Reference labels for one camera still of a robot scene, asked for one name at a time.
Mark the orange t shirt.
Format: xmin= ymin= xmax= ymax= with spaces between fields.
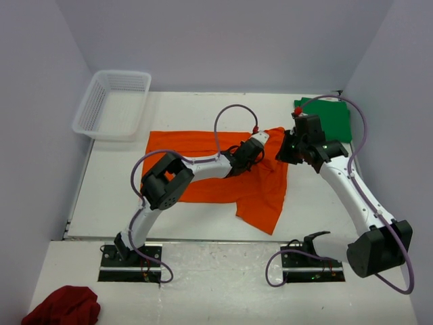
xmin=146 ymin=127 xmax=288 ymax=235

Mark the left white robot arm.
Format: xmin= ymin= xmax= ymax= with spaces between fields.
xmin=114 ymin=131 xmax=269 ymax=266

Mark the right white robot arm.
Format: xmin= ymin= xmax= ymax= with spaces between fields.
xmin=276 ymin=114 xmax=413 ymax=278

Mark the folded green t shirt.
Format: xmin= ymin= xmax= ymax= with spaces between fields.
xmin=303 ymin=100 xmax=352 ymax=144

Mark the white plastic mesh basket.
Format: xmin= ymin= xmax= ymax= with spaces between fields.
xmin=72 ymin=70 xmax=152 ymax=142

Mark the crumpled dark red t shirt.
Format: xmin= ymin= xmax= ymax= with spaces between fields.
xmin=21 ymin=286 xmax=101 ymax=324

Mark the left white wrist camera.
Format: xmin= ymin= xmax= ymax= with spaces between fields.
xmin=251 ymin=131 xmax=269 ymax=146

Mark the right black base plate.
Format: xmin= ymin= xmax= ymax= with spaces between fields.
xmin=280 ymin=231 xmax=346 ymax=284

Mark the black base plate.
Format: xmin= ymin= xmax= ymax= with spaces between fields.
xmin=280 ymin=231 xmax=346 ymax=284
xmin=97 ymin=244 xmax=162 ymax=284

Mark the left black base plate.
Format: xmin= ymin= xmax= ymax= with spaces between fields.
xmin=97 ymin=244 xmax=162 ymax=284

